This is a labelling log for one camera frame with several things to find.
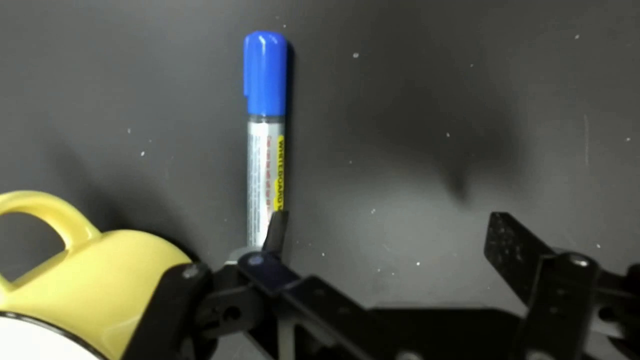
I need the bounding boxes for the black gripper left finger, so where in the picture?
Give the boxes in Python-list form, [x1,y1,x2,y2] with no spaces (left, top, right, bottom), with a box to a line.
[124,210,376,360]

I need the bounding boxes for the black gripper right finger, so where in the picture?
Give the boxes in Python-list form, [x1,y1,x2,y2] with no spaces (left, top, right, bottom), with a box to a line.
[482,210,640,360]

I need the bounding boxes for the blue marker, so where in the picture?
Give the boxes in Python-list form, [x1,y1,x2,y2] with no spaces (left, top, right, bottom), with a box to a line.
[240,29,289,253]

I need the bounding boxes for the yellow enamel mug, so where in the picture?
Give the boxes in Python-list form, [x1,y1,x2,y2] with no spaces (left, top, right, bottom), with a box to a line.
[0,188,196,360]

